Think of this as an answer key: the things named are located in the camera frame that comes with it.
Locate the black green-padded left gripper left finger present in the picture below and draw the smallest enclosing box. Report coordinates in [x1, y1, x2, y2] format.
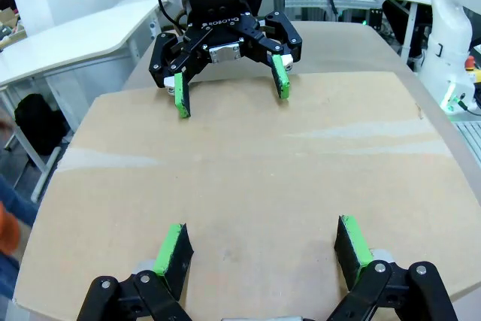
[77, 223, 195, 321]

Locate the black Robotiq right gripper body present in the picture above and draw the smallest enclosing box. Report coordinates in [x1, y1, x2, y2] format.
[185, 0, 265, 65]

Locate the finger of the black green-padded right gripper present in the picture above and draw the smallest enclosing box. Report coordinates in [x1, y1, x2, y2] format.
[149, 32, 207, 120]
[244, 11, 304, 101]

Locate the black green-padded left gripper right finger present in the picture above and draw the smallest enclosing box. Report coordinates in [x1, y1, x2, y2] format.
[326, 214, 460, 321]

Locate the beige wooden board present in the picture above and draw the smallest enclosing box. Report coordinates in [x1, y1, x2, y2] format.
[13, 71, 481, 321]

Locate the blue sleeved person forearm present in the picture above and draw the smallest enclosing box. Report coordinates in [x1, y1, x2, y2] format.
[0, 173, 39, 299]

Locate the person hand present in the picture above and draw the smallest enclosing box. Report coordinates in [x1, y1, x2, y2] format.
[0, 202, 23, 256]

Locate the white desk with metal legs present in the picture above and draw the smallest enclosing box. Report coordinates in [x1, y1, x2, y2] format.
[0, 0, 163, 202]

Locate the black backpack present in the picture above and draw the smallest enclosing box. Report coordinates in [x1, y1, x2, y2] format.
[14, 93, 69, 157]

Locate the red yellow emergency stop button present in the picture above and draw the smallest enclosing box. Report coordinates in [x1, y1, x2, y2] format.
[464, 55, 481, 74]

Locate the aluminium profile frame table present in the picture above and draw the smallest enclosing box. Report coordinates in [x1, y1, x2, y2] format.
[283, 0, 385, 25]

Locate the aluminium profile rail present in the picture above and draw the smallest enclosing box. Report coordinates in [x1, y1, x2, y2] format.
[452, 120, 481, 160]

